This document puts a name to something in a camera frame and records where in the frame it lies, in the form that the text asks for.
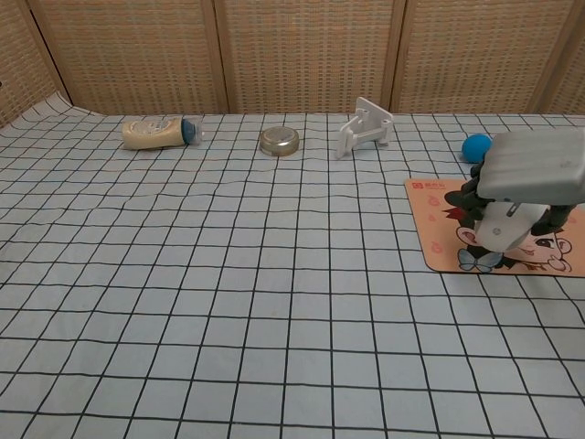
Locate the round metal tin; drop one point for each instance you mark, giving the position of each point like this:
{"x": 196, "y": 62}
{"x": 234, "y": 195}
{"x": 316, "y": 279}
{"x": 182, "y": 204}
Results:
{"x": 279, "y": 142}

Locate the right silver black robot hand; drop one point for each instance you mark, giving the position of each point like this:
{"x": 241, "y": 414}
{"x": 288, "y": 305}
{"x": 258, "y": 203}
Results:
{"x": 530, "y": 169}

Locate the cartoon girl mouse pad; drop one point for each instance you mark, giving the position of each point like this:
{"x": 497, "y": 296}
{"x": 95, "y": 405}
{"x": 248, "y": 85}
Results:
{"x": 429, "y": 228}

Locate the blue checked tablecloth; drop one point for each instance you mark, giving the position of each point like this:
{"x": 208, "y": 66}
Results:
{"x": 228, "y": 320}

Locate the blue ball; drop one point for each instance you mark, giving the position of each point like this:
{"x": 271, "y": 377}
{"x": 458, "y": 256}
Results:
{"x": 473, "y": 147}

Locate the woven bamboo folding screen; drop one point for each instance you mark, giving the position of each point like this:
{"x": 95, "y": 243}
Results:
{"x": 301, "y": 55}

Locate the cream bottle with blue cap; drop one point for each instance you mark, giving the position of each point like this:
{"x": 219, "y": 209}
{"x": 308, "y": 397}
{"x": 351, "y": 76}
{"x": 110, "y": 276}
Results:
{"x": 151, "y": 133}

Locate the white plastic hinged bracket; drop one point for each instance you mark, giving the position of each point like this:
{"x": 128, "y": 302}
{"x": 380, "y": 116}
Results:
{"x": 361, "y": 132}

